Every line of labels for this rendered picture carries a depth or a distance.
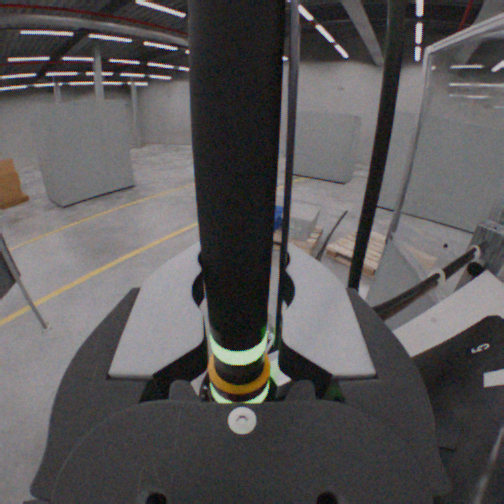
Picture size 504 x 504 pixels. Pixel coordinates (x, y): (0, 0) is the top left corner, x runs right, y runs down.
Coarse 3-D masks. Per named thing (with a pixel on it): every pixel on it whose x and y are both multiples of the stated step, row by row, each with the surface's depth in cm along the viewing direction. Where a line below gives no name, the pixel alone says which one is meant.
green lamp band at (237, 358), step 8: (216, 344) 13; (264, 344) 13; (216, 352) 13; (224, 352) 12; (232, 352) 12; (240, 352) 12; (248, 352) 12; (256, 352) 13; (224, 360) 13; (232, 360) 13; (240, 360) 13; (248, 360) 13
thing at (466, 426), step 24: (456, 336) 21; (480, 336) 18; (432, 360) 20; (456, 360) 17; (480, 360) 15; (432, 384) 16; (456, 384) 14; (480, 384) 12; (432, 408) 13; (456, 408) 12; (480, 408) 11; (456, 432) 10; (480, 432) 9; (456, 456) 9; (480, 456) 8; (456, 480) 8; (480, 480) 7
